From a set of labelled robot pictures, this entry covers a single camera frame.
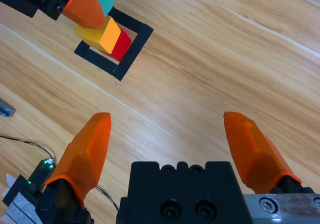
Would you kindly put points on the black bracket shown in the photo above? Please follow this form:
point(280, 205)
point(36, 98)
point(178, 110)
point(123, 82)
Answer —
point(16, 189)

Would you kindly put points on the red wooden block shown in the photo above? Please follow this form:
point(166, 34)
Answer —
point(122, 46)

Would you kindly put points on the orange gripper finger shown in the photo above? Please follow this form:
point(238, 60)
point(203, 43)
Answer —
point(82, 154)
point(255, 151)

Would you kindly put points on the yellow wooden block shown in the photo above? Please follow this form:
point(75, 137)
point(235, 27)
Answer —
point(95, 37)

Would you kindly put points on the black tape rectangle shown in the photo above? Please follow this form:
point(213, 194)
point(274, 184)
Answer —
point(132, 51)

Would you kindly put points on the aluminium profile piece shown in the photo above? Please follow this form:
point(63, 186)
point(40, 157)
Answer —
point(6, 110)

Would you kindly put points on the circuit board with green leds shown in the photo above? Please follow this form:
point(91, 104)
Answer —
point(40, 174)

